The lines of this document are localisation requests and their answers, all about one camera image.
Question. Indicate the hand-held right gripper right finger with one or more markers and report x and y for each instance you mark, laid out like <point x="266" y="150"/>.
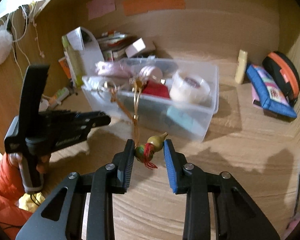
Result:
<point x="170" y="167"/>

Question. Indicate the black orange round case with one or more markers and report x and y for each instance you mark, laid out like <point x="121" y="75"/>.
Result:
<point x="282" y="72"/>

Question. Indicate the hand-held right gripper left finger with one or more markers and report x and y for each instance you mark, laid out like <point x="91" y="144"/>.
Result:
<point x="128" y="167"/>

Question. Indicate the person's left hand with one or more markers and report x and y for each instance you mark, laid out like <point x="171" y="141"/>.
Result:
<point x="43" y="163"/>

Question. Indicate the red cloth pouch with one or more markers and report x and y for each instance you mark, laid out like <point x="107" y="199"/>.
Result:
<point x="156" y="90"/>

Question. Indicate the white tube green label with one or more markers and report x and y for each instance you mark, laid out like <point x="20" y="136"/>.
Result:
<point x="60" y="95"/>

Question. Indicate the pink paper sheet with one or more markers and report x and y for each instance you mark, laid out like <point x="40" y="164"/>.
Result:
<point x="101" y="6"/>

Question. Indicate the yellow cloth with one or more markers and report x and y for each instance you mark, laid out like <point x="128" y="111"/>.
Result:
<point x="31" y="202"/>

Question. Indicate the teal box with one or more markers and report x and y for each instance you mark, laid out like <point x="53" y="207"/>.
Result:
<point x="185" y="118"/>

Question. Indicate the cream lotion tube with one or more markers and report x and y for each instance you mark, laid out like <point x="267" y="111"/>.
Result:
<point x="241" y="66"/>

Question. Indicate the clear plastic storage box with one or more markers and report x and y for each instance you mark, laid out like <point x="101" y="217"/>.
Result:
<point x="145" y="115"/>

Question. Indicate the white fluffy toy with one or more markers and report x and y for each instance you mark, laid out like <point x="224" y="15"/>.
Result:
<point x="0" y="46"/>

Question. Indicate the white tape roll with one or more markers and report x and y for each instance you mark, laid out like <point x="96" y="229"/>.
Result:
<point x="190" y="87"/>

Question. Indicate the person's left forearm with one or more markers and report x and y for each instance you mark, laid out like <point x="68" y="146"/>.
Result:
<point x="5" y="195"/>

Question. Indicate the stack of booklets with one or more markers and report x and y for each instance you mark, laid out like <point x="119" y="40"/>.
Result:
<point x="115" y="42"/>

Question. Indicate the pink knitted cloth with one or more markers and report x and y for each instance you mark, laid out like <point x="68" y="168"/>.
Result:
<point x="115" y="68"/>

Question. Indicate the wooden desktop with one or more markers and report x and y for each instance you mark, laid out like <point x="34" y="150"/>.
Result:
<point x="215" y="180"/>

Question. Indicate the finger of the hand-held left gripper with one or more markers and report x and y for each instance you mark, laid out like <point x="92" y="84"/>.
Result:
<point x="100" y="121"/>
<point x="65" y="115"/>

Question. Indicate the white handwritten paper pad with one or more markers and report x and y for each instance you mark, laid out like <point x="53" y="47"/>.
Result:
<point x="90" y="47"/>

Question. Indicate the pink round device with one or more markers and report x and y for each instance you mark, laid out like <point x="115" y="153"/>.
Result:
<point x="151" y="72"/>

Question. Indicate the gourd charm with red tassel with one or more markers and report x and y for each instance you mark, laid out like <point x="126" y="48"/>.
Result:
<point x="150" y="147"/>

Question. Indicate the small white cardboard box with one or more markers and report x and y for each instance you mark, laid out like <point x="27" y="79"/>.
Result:
<point x="136" y="47"/>

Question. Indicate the orange paper sheet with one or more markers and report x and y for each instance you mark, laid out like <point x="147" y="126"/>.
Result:
<point x="153" y="2"/>

